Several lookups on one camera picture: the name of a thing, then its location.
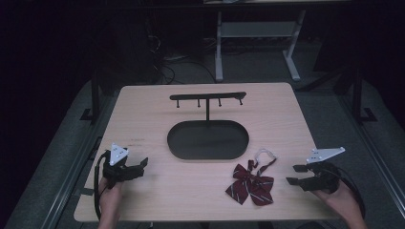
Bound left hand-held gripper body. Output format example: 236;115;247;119
101;142;136;191

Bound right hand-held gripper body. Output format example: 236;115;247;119
305;146;347;195

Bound person's left hand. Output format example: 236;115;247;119
97;177;126;213

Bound person's right hand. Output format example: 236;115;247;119
312;184;366;223

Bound red striped bow tie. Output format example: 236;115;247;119
224;148;278;207

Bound black hook stand with tray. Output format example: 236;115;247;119
166;91;250;161

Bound black metal stand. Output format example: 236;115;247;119
79;70;100;124
351;67;379;124

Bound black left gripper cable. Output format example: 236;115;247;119
93;150;112;221

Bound black floor cables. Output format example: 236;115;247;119
146;33;218;86

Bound white metal desk frame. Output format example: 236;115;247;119
214;9;307;83

